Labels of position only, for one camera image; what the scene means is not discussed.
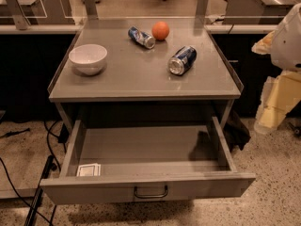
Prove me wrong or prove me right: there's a middle grey metal post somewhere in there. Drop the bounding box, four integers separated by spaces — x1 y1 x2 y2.
84 0 98 20

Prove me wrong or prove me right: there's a grey metal cabinet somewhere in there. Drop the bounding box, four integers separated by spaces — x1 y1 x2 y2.
50 17 243 122

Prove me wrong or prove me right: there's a black power strip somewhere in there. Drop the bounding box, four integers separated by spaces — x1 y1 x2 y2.
24 155 54 226

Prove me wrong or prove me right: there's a black drawer handle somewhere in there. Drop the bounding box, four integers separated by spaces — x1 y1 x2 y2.
134 186 168 200

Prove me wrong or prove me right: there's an orange fruit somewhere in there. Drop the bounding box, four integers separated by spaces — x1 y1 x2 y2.
151 22 169 40

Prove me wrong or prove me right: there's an open grey top drawer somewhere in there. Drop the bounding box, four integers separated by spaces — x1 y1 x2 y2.
41 118 256 204

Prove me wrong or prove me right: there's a white ceramic bowl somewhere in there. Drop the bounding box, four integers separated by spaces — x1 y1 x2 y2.
69 44 107 76

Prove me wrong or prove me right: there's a black floor cable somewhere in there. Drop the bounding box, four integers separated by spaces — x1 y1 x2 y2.
0 120 64 226

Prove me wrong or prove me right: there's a grey metal post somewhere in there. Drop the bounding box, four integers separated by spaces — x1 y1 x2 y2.
84 0 98 20
196 0 209 18
6 0 30 30

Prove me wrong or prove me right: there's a left grey metal post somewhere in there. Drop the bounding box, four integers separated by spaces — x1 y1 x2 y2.
6 0 30 30

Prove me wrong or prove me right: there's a blue pepsi can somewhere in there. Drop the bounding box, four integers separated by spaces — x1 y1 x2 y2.
167 46 197 76

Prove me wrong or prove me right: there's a black cloth behind cabinet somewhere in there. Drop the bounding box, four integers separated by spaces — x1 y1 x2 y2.
223 110 251 151

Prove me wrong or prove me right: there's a crushed blue soda can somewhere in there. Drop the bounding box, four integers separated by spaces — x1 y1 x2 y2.
128 26 155 49

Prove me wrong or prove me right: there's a grey background desk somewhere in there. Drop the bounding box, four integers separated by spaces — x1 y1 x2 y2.
223 0 301 24
0 0 75 24

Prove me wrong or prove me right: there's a white card in drawer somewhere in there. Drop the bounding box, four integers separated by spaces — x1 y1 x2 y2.
77 163 101 176

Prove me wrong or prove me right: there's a grey background desk right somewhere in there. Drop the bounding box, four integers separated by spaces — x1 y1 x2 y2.
223 0 301 24

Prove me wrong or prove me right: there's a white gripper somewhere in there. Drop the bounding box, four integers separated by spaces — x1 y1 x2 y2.
251 3 301 135

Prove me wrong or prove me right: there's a grey background desk left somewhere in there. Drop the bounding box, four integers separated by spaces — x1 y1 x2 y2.
0 0 75 24

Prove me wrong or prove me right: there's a right grey metal post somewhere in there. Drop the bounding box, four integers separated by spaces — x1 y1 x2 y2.
196 0 209 18

